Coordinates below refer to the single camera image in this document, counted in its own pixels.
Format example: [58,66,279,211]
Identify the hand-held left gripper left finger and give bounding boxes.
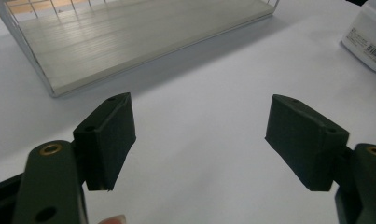
[11,91,137,224]

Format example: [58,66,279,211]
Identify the white wire shelf rack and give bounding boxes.
[0,0,281,98]

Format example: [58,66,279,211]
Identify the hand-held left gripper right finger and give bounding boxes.
[264,93,376,224]

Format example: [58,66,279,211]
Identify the white plastic bottle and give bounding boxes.
[341,0,376,76]

